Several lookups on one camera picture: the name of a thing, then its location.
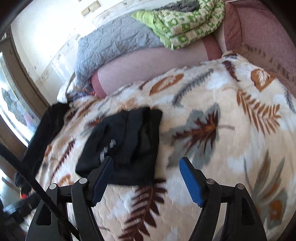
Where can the pink quilted bedspread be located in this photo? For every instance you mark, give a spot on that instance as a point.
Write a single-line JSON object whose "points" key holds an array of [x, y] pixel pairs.
{"points": [[249, 28]]}

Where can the window with wooden frame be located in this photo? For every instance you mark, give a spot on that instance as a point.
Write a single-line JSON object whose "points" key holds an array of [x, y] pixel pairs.
{"points": [[22, 104]]}

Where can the black garment at bed edge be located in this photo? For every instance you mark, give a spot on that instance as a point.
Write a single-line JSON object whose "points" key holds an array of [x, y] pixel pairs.
{"points": [[50, 125]]}

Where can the dark grey cloth on quilt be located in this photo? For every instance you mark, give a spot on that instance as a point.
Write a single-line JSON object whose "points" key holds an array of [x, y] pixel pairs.
{"points": [[182, 6]]}

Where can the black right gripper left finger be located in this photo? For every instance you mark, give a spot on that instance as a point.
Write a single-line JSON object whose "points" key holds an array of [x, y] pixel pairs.
{"points": [[75, 203]]}

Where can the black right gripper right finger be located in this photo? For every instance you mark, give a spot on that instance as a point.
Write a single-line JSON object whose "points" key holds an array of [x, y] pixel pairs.
{"points": [[226, 211]]}

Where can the white pillow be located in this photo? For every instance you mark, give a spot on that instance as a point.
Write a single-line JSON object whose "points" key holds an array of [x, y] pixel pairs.
{"points": [[67, 91]]}

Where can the black pants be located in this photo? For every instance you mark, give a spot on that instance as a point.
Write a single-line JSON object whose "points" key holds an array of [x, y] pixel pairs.
{"points": [[131, 139]]}

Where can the leaf-patterned fleece blanket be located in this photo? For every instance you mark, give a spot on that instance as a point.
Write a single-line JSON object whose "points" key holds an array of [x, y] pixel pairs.
{"points": [[235, 121]]}

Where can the green patterned folded quilt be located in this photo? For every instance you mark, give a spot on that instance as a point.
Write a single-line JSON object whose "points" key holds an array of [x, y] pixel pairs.
{"points": [[176, 29]]}

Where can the grey quilted pillow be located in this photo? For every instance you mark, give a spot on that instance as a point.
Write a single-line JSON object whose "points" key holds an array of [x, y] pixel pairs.
{"points": [[120, 36]]}

